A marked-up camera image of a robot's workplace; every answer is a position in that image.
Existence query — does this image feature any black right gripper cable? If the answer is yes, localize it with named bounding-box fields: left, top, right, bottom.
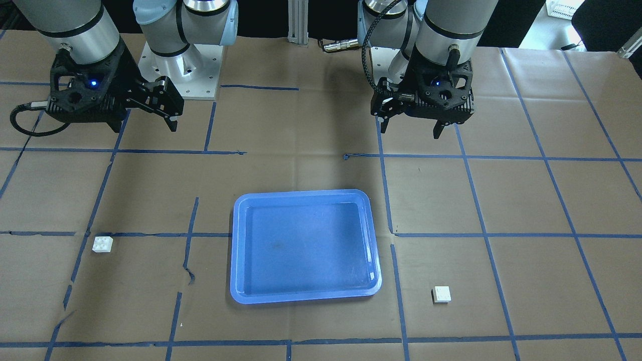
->
left=10, top=102, right=71, bottom=137

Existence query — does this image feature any blue plastic tray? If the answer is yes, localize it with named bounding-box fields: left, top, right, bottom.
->
left=230, top=189, right=383, bottom=305

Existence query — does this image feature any white basket in background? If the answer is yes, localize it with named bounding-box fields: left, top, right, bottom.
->
left=544, top=0, right=584, bottom=20

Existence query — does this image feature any white block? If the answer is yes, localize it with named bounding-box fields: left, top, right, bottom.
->
left=92, top=236, right=114, bottom=253
left=431, top=285, right=452, bottom=303

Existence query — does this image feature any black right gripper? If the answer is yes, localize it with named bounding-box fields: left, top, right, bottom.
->
left=46, top=39, right=185, bottom=133

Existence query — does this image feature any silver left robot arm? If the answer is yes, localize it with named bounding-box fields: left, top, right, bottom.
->
left=358, top=1, right=498, bottom=139

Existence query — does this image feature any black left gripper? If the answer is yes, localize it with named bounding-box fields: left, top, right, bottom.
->
left=371, top=50, right=474, bottom=139

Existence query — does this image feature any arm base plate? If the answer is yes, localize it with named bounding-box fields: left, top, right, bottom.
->
left=370, top=47, right=408, bottom=84
left=138, top=43, right=226, bottom=101

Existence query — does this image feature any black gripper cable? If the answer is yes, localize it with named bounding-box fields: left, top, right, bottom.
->
left=362, top=0, right=415, bottom=99
left=10, top=102, right=71, bottom=137

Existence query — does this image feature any silver cable connector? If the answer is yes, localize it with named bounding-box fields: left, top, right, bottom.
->
left=318, top=39, right=361, bottom=54

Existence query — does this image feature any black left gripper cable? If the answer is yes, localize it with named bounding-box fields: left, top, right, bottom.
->
left=362, top=0, right=415, bottom=99

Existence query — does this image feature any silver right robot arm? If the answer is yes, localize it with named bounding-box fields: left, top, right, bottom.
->
left=9, top=1, right=239, bottom=137

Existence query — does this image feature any aluminium extrusion post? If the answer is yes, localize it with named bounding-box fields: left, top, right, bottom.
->
left=287, top=0, right=309, bottom=48

